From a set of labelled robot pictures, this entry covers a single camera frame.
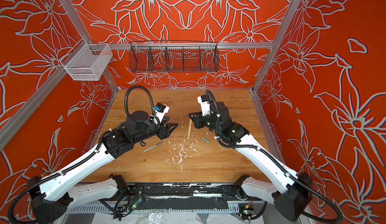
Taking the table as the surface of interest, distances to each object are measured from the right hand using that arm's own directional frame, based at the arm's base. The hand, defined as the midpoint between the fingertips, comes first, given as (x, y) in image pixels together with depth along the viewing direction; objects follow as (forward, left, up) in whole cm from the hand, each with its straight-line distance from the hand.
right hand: (187, 114), depth 70 cm
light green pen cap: (0, -10, -28) cm, 30 cm away
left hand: (-3, +7, +1) cm, 7 cm away
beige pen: (-5, -1, -7) cm, 9 cm away
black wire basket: (+47, +9, +2) cm, 48 cm away
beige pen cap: (-3, -2, -3) cm, 4 cm away
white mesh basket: (+39, +63, +5) cm, 74 cm away
